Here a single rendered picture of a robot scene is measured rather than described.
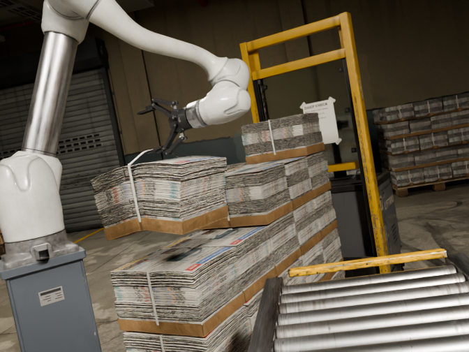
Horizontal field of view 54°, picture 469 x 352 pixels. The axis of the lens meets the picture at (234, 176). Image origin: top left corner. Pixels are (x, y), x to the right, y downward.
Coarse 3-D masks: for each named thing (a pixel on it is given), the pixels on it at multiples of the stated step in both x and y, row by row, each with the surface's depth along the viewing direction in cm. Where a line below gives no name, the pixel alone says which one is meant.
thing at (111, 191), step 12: (120, 168) 157; (96, 180) 163; (108, 180) 161; (120, 180) 158; (96, 192) 164; (108, 192) 161; (120, 192) 158; (96, 204) 165; (108, 204) 162; (120, 204) 158; (108, 216) 162; (120, 216) 159; (132, 216) 156
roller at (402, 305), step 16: (368, 304) 104; (384, 304) 103; (400, 304) 102; (416, 304) 101; (432, 304) 100; (448, 304) 99; (464, 304) 99; (288, 320) 105; (304, 320) 104; (320, 320) 104
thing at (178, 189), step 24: (144, 168) 152; (168, 168) 147; (192, 168) 150; (216, 168) 163; (144, 192) 153; (168, 192) 148; (192, 192) 152; (216, 192) 165; (168, 216) 149; (192, 216) 152
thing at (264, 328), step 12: (264, 288) 127; (276, 288) 126; (264, 300) 118; (276, 300) 117; (264, 312) 110; (276, 312) 109; (264, 324) 103; (276, 324) 104; (252, 336) 98; (264, 336) 97; (252, 348) 93; (264, 348) 92
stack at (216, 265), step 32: (288, 224) 218; (160, 256) 177; (192, 256) 168; (224, 256) 165; (256, 256) 188; (320, 256) 248; (128, 288) 165; (160, 288) 157; (192, 288) 150; (224, 288) 164; (160, 320) 160; (192, 320) 152
